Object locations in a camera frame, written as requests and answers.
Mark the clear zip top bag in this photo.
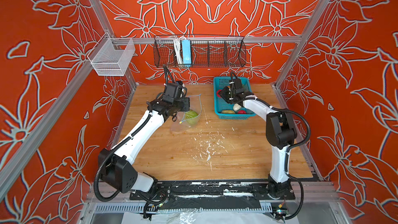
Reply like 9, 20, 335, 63
170, 94, 202, 133

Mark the green cabbage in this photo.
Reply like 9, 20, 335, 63
183, 110, 200, 126

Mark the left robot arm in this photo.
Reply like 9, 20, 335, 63
93, 65, 190, 204

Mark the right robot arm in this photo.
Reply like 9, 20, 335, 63
218, 87, 310, 199

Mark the white radish with leaves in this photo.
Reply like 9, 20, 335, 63
233, 103, 241, 112

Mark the yellow potato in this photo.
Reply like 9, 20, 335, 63
221, 110, 236, 114

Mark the turquoise plastic basket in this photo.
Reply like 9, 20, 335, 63
213, 76, 256, 120

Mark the light blue box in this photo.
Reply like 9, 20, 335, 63
181, 39, 192, 67

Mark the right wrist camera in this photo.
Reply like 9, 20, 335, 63
230, 78, 245, 94

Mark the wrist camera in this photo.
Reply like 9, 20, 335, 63
230, 78, 245, 94
162, 83, 187, 104

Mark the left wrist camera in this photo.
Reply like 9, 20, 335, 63
162, 83, 187, 104

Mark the black wire wall basket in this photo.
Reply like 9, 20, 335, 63
153, 34, 247, 68

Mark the white cable bundle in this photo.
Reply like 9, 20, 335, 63
173, 37, 183, 65

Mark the clear wire wall basket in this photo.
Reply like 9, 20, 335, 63
88, 33, 136, 76

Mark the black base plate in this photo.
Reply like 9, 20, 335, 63
129, 180, 296, 201

